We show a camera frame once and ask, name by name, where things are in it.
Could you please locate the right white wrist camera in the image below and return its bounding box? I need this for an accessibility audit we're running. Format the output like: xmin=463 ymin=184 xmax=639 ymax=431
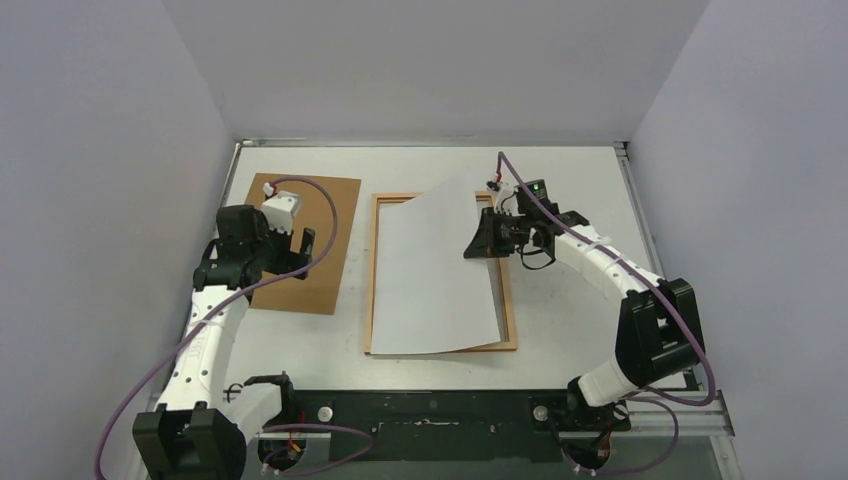
xmin=486 ymin=172 xmax=516 ymax=216

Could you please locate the aluminium rail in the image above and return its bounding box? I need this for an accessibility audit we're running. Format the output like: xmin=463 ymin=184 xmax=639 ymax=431
xmin=156 ymin=383 xmax=732 ymax=439

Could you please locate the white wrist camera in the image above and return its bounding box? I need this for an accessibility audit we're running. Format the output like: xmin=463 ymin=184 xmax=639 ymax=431
xmin=486 ymin=172 xmax=516 ymax=216
xmin=260 ymin=183 xmax=302 ymax=235

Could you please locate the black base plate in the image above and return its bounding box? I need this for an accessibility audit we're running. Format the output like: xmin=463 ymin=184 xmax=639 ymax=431
xmin=263 ymin=389 xmax=631 ymax=463

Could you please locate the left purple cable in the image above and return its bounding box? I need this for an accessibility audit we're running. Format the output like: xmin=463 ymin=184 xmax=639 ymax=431
xmin=93 ymin=176 xmax=376 ymax=480

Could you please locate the brown backing board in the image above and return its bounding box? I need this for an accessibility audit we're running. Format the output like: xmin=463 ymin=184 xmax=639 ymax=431
xmin=251 ymin=176 xmax=361 ymax=315

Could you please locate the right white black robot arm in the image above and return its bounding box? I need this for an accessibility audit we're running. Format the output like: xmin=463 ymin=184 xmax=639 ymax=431
xmin=463 ymin=180 xmax=705 ymax=429

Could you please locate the photo print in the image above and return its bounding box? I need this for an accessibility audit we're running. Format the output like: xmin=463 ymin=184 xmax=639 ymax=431
xmin=370 ymin=172 xmax=501 ymax=356

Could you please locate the wooden picture frame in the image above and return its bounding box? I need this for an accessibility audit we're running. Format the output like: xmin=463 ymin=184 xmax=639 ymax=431
xmin=363 ymin=193 xmax=518 ymax=356

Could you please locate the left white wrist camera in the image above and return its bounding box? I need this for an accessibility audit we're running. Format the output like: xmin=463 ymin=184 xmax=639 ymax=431
xmin=260 ymin=183 xmax=302 ymax=235

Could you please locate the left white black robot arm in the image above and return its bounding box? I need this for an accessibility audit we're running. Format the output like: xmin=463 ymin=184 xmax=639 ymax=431
xmin=132 ymin=196 xmax=315 ymax=479

